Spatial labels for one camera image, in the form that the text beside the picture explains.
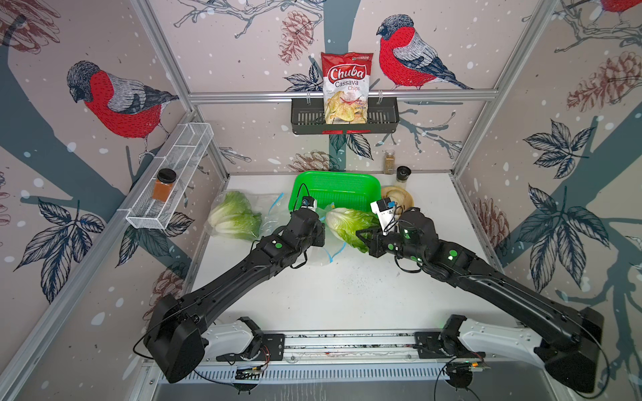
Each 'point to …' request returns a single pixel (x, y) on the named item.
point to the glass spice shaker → (389, 161)
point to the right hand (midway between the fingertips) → (356, 232)
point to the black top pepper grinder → (403, 174)
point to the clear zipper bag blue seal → (273, 206)
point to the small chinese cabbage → (345, 223)
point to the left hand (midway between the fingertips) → (325, 221)
